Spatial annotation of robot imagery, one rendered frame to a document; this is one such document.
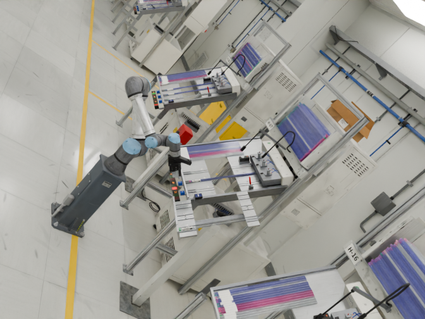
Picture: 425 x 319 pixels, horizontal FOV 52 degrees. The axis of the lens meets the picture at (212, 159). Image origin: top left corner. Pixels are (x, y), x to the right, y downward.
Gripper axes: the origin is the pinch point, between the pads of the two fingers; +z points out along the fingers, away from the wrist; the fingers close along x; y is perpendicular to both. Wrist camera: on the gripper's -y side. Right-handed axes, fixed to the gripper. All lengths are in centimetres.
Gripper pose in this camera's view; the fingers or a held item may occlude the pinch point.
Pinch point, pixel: (179, 177)
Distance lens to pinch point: 309.5
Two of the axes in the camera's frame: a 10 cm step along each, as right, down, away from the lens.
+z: 0.1, 8.3, 5.6
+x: 2.0, 5.5, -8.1
